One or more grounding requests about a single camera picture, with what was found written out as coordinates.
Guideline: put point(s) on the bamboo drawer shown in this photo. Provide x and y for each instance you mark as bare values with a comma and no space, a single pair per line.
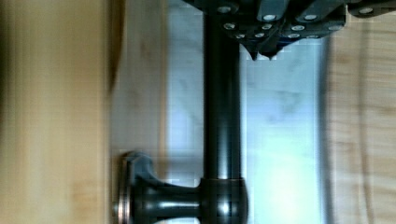
82,82

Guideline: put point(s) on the dark metal drawer handle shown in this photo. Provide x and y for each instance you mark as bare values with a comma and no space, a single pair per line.
221,197

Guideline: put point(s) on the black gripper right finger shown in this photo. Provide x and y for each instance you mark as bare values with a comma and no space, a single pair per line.
298,19

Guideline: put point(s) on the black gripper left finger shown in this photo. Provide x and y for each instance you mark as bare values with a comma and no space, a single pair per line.
255,24

